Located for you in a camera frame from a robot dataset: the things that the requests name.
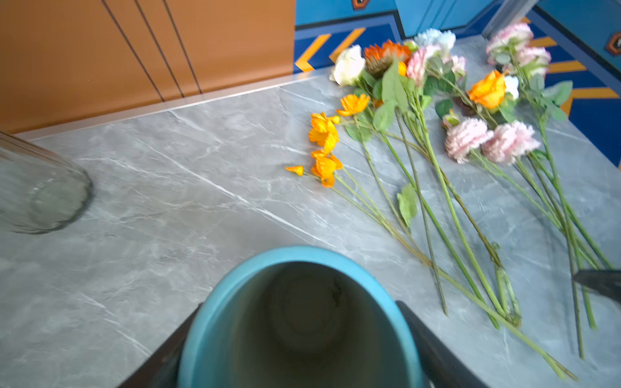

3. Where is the white rose flower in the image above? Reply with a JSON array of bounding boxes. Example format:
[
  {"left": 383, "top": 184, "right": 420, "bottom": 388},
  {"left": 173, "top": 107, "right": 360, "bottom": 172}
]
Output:
[{"left": 330, "top": 41, "right": 418, "bottom": 233}]

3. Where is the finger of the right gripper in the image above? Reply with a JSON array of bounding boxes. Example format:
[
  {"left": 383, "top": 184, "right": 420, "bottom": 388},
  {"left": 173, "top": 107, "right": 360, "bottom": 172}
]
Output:
[{"left": 572, "top": 270, "right": 621, "bottom": 304}]

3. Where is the clear ribbed glass vase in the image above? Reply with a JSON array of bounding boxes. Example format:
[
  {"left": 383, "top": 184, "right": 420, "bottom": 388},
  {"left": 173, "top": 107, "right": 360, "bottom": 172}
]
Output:
[{"left": 1, "top": 133, "right": 94, "bottom": 234}]

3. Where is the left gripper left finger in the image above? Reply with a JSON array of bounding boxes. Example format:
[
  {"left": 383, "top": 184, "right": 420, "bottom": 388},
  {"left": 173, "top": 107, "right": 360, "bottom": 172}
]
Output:
[{"left": 118, "top": 304, "right": 202, "bottom": 388}]

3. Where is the yellow orange poppy spray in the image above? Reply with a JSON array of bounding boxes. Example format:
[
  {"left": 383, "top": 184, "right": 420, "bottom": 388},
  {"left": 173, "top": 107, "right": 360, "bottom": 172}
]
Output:
[{"left": 287, "top": 94, "right": 575, "bottom": 379}]

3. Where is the orange gerbera flower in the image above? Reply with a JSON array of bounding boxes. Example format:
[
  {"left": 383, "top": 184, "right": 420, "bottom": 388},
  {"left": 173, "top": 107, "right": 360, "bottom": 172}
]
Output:
[{"left": 367, "top": 48, "right": 449, "bottom": 316}]

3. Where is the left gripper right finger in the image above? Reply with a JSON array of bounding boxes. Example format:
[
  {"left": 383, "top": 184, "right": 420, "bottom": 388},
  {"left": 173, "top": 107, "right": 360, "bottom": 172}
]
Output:
[{"left": 396, "top": 301, "right": 488, "bottom": 388}]

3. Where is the teal ceramic vase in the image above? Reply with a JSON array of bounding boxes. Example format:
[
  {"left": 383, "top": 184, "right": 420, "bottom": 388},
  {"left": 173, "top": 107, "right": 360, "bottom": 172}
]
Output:
[{"left": 177, "top": 246, "right": 423, "bottom": 387}]

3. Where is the yellow rose flower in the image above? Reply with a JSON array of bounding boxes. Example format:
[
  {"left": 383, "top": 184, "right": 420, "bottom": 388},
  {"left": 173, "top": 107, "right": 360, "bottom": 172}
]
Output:
[{"left": 438, "top": 70, "right": 517, "bottom": 129}]

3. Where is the pink carnation spray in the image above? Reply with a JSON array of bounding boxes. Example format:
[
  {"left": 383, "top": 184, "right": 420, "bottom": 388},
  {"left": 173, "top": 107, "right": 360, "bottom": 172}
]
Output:
[{"left": 443, "top": 115, "right": 606, "bottom": 276}]

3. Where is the pink rose spray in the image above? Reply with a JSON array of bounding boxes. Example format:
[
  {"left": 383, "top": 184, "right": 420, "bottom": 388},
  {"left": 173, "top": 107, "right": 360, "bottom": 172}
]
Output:
[{"left": 486, "top": 23, "right": 579, "bottom": 273}]

